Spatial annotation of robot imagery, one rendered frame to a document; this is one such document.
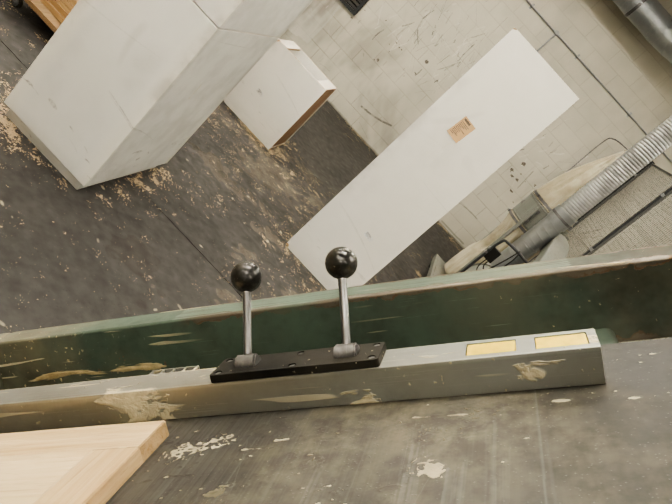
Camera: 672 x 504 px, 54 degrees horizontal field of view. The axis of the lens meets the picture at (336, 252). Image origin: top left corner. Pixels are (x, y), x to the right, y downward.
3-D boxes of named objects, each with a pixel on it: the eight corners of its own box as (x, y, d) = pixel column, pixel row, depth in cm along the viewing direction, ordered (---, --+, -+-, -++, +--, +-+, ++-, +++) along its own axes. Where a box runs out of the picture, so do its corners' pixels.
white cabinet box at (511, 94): (307, 225, 518) (512, 32, 448) (357, 279, 520) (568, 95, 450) (284, 244, 461) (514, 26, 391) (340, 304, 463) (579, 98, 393)
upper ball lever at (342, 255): (336, 366, 74) (329, 253, 78) (368, 363, 73) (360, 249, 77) (325, 363, 71) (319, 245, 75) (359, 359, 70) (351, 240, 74)
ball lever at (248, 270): (240, 376, 78) (238, 267, 82) (269, 373, 77) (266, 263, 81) (225, 373, 74) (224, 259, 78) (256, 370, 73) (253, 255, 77)
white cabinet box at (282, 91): (241, 98, 609) (293, 41, 584) (284, 144, 611) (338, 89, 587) (222, 100, 567) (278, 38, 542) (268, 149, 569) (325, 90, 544)
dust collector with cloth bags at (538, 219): (425, 262, 699) (597, 118, 624) (470, 310, 702) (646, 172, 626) (410, 306, 570) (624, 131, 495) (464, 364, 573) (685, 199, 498)
